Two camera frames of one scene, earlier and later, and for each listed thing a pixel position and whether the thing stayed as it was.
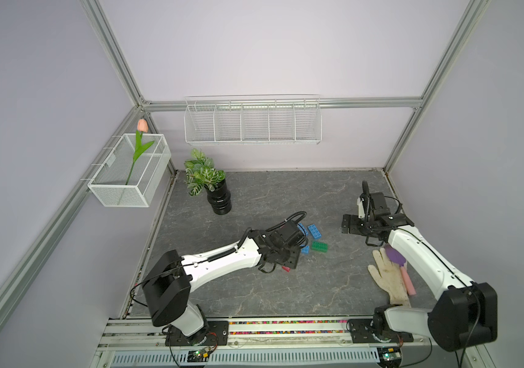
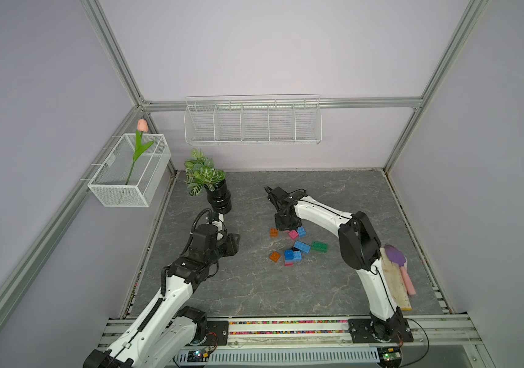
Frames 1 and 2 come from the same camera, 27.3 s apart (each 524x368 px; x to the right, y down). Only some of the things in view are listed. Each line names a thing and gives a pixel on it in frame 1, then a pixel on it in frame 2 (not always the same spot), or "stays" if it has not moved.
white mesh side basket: (124, 181) stays
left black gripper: (293, 258) to (230, 244)
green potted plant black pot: (201, 174) stays
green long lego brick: (319, 246) stays
